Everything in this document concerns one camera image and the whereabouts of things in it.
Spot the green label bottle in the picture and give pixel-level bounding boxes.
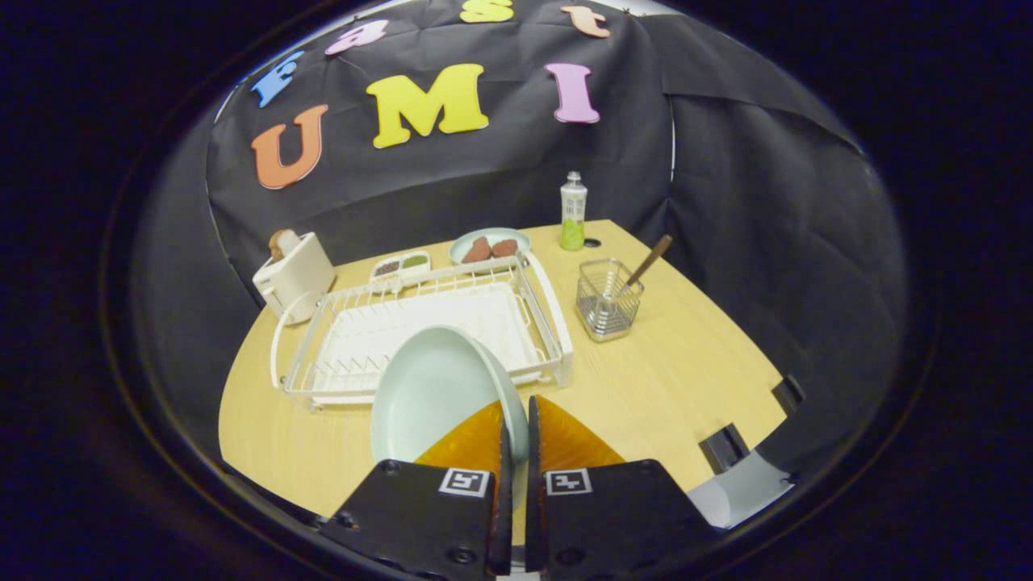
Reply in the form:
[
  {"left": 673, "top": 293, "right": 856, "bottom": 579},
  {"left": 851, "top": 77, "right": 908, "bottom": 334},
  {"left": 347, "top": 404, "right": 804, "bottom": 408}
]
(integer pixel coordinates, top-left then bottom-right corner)
[{"left": 560, "top": 171, "right": 588, "bottom": 252}]

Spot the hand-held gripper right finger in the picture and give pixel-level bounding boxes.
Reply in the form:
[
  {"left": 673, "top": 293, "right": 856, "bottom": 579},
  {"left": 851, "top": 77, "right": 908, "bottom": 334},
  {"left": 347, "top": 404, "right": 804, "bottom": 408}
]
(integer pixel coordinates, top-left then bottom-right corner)
[{"left": 525, "top": 395, "right": 723, "bottom": 579}]

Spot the black backdrop cloth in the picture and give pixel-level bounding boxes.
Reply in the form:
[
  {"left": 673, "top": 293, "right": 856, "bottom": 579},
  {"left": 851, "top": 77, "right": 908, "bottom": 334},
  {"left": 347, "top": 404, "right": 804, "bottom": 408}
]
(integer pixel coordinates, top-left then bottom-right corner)
[{"left": 133, "top": 0, "right": 909, "bottom": 453}]

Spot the white toaster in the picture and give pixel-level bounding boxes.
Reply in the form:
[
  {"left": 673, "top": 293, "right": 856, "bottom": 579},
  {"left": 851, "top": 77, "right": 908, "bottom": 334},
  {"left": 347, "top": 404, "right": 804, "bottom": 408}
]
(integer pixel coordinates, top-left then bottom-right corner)
[{"left": 252, "top": 232, "right": 337, "bottom": 317}]

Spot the black table edge bracket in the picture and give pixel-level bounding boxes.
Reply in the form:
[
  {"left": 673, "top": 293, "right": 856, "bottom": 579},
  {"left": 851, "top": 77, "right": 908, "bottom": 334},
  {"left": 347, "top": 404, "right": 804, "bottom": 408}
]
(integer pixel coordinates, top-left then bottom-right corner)
[
  {"left": 771, "top": 375, "right": 806, "bottom": 416},
  {"left": 698, "top": 424, "right": 751, "bottom": 474}
]

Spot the white wire dish rack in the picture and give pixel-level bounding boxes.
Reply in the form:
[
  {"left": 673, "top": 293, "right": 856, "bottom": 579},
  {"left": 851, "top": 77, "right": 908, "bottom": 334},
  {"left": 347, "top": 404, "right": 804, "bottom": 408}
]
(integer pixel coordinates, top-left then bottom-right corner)
[{"left": 270, "top": 252, "right": 575, "bottom": 412}]

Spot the white seasoning tray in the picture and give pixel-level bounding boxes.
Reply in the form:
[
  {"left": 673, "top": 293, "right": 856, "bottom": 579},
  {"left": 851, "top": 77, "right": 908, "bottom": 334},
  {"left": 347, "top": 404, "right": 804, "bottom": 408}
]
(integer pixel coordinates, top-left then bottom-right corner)
[{"left": 370, "top": 251, "right": 432, "bottom": 285}]

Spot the pale green plate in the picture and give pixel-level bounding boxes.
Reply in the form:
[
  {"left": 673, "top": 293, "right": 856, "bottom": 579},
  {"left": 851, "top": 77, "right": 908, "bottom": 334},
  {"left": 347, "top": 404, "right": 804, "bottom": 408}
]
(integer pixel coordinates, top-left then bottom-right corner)
[{"left": 370, "top": 325, "right": 530, "bottom": 465}]

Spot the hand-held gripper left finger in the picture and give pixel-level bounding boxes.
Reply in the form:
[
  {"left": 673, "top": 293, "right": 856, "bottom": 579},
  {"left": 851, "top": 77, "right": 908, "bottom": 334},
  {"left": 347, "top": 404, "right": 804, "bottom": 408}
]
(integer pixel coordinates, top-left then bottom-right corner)
[{"left": 319, "top": 399, "right": 515, "bottom": 579}]

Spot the white toaster cable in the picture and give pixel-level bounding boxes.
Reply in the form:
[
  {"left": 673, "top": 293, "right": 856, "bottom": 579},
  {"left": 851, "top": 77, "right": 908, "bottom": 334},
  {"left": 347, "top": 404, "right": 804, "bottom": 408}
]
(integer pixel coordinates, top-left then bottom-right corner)
[{"left": 282, "top": 289, "right": 325, "bottom": 326}]

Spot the wooden handle spoon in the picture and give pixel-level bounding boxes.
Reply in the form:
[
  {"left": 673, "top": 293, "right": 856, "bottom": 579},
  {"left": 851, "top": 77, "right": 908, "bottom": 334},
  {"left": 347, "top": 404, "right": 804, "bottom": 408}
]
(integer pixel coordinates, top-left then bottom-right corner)
[{"left": 621, "top": 235, "right": 673, "bottom": 295}]

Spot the metal wire basket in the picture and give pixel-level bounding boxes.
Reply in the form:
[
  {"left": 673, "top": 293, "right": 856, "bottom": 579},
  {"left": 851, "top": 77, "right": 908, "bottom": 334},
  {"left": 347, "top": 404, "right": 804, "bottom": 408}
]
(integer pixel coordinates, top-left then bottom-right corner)
[{"left": 575, "top": 258, "right": 645, "bottom": 343}]

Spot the small plate with meat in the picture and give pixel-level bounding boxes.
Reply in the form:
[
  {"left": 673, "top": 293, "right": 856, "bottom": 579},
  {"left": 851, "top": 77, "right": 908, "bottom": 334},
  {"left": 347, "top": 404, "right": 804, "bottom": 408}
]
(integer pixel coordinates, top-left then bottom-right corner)
[{"left": 450, "top": 228, "right": 533, "bottom": 265}]

